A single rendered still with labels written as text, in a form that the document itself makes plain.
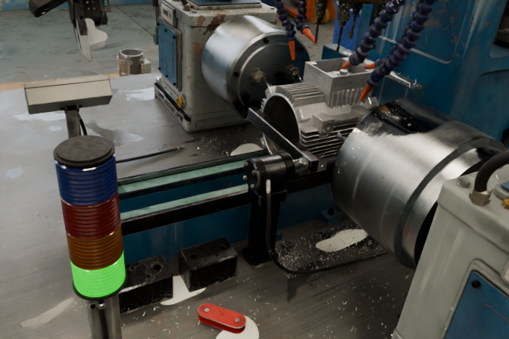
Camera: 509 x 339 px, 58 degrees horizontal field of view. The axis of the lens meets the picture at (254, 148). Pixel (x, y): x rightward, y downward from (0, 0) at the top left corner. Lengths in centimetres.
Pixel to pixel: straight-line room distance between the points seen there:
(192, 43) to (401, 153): 76
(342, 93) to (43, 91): 62
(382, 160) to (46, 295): 63
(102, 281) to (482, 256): 45
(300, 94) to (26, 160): 76
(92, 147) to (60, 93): 55
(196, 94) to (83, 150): 90
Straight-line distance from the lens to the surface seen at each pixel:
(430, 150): 73
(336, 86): 97
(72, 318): 90
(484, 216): 60
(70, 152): 50
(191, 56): 133
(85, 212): 51
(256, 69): 115
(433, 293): 71
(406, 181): 72
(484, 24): 101
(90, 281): 58
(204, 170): 102
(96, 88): 106
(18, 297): 96
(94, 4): 115
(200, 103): 139
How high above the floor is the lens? 146
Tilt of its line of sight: 29 degrees down
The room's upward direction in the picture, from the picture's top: 5 degrees clockwise
